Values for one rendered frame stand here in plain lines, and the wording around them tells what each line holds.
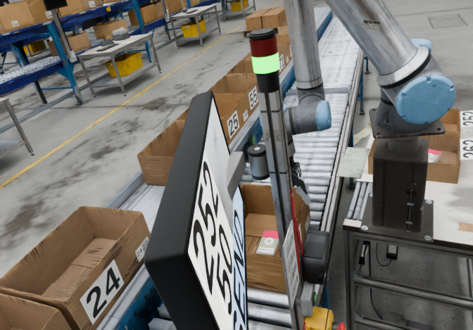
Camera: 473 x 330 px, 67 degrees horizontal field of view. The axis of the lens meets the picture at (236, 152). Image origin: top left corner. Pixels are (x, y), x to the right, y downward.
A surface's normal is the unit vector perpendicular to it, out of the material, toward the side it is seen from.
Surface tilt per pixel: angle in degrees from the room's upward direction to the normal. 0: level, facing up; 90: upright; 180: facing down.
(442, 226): 0
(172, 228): 4
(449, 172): 90
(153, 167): 91
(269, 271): 90
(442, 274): 0
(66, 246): 89
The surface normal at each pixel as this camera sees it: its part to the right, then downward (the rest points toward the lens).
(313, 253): -0.21, -0.79
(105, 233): -0.33, 0.49
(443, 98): -0.10, 0.59
